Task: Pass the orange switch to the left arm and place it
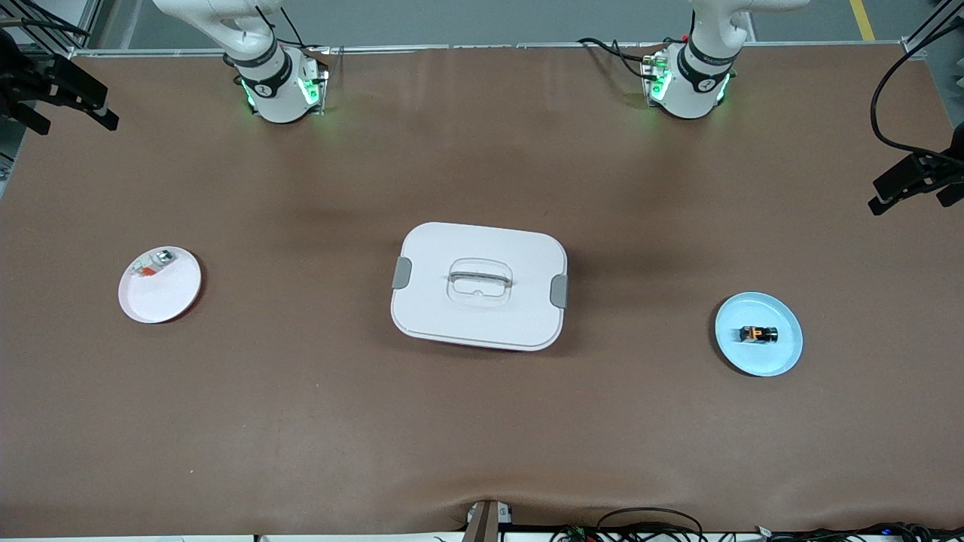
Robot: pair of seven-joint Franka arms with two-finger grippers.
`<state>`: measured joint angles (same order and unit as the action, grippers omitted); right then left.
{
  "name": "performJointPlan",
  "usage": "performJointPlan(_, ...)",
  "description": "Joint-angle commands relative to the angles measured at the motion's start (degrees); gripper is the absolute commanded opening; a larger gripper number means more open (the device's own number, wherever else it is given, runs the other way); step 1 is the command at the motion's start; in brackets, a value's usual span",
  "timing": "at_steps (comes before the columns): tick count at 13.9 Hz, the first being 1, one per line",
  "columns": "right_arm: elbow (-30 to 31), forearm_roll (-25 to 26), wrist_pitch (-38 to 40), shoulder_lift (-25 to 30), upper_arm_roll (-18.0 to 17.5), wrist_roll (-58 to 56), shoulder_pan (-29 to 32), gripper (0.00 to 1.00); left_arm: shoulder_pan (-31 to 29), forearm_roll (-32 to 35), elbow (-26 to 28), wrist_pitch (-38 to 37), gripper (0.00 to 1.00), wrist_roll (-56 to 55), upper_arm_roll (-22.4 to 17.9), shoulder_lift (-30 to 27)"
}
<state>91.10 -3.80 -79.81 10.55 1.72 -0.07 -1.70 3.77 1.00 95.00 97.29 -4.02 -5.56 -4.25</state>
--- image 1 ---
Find white lidded storage box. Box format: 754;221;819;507
390;221;569;352

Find small white orange component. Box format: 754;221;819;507
130;250;175;278

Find white round plate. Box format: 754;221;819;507
118;245;203;324

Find light blue round plate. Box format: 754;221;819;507
714;291;804;377

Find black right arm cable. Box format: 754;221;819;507
0;17;93;38

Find aluminium frame beams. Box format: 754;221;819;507
900;0;964;59
0;0;102;62

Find black base cable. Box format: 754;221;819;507
576;36;665;81
256;6;332;55

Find black cable bundle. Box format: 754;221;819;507
753;521;964;542

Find silver table edge rail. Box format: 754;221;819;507
45;41;923;61

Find black looped cable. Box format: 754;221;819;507
595;507;706;542

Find brown metal table bracket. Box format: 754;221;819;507
463;499;514;542

